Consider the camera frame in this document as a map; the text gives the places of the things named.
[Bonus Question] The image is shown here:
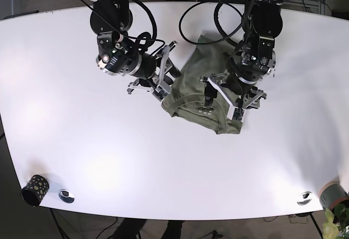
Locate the right silver table grommet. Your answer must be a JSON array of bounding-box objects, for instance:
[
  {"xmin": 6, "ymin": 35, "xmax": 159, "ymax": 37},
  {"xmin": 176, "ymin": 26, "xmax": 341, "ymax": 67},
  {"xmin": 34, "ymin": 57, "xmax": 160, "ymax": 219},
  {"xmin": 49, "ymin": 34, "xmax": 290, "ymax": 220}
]
[{"xmin": 297, "ymin": 192, "xmax": 313, "ymax": 206}]

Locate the black gold-dotted cup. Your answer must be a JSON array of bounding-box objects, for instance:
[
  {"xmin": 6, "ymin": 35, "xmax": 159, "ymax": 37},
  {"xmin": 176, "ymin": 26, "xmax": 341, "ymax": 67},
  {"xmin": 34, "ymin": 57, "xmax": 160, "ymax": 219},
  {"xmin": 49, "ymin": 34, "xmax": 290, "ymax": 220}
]
[{"xmin": 21, "ymin": 175, "xmax": 50, "ymax": 207}]

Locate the olive green T-shirt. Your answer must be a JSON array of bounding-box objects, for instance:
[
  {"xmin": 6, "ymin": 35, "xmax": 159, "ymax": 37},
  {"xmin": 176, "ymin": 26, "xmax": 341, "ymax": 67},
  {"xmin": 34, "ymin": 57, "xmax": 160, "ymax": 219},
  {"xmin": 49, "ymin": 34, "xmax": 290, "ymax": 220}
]
[{"xmin": 161, "ymin": 43, "xmax": 243, "ymax": 134}]

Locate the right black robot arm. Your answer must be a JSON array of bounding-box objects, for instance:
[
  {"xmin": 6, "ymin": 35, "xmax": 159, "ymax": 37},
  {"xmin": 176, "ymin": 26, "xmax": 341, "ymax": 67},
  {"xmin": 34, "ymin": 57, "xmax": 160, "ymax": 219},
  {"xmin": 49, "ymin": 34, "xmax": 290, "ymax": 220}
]
[{"xmin": 90, "ymin": 0, "xmax": 181, "ymax": 101}]

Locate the green potted plant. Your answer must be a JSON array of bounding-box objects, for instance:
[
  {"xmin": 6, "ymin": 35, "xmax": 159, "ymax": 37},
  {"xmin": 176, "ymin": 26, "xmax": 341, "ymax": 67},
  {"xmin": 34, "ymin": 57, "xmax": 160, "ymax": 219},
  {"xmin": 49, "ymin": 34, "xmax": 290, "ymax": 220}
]
[{"xmin": 322, "ymin": 203, "xmax": 348, "ymax": 239}]

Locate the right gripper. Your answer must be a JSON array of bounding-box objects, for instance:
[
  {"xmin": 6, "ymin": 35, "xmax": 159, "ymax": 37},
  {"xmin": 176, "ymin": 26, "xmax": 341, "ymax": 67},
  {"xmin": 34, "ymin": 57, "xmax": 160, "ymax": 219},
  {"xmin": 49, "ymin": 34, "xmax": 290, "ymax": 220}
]
[{"xmin": 127, "ymin": 41, "xmax": 182, "ymax": 101}]

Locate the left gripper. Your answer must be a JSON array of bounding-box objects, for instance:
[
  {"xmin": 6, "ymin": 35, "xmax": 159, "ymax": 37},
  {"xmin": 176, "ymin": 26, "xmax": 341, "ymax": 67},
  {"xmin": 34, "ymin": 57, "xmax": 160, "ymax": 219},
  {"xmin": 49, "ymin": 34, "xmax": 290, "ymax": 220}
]
[{"xmin": 200, "ymin": 70, "xmax": 269, "ymax": 122}]

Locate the silver table grommet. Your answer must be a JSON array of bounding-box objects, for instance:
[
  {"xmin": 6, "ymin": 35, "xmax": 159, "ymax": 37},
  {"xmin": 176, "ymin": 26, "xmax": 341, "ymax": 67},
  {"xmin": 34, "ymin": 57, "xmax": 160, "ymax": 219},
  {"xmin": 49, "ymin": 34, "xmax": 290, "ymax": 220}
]
[
  {"xmin": 58, "ymin": 189, "xmax": 75, "ymax": 204},
  {"xmin": 297, "ymin": 192, "xmax": 313, "ymax": 206}
]

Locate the left silver table grommet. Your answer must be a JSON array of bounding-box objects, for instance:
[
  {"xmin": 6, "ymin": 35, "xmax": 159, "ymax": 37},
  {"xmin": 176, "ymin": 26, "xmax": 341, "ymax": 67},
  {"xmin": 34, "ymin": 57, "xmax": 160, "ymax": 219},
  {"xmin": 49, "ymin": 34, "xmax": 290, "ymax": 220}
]
[{"xmin": 58, "ymin": 189, "xmax": 75, "ymax": 204}]

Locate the grey flower pot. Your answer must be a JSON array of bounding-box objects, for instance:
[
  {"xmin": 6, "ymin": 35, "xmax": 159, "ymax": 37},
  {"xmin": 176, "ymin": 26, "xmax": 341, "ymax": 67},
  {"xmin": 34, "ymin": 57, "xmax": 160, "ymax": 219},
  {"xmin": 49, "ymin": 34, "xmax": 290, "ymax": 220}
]
[{"xmin": 319, "ymin": 182, "xmax": 348, "ymax": 210}]

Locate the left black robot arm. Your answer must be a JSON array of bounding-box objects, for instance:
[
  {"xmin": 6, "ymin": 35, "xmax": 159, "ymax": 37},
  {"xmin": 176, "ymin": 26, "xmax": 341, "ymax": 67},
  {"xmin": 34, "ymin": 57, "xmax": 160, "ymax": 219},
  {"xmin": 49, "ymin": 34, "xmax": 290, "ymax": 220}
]
[{"xmin": 176, "ymin": 0, "xmax": 284, "ymax": 121}]

